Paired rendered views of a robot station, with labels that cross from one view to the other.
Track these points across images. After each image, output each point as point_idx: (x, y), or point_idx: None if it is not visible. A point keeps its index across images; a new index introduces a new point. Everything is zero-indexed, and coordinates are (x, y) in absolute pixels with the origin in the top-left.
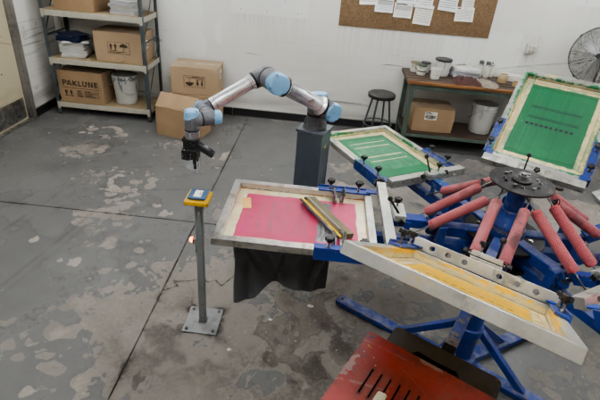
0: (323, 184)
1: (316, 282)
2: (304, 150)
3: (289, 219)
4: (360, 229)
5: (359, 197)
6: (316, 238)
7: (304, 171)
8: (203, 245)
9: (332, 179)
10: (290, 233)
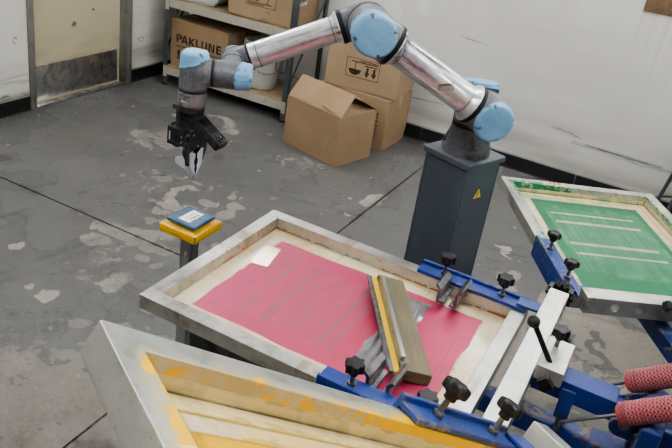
0: (433, 262)
1: None
2: (432, 192)
3: (323, 308)
4: (459, 372)
5: (499, 310)
6: None
7: (427, 236)
8: None
9: (449, 256)
10: (304, 334)
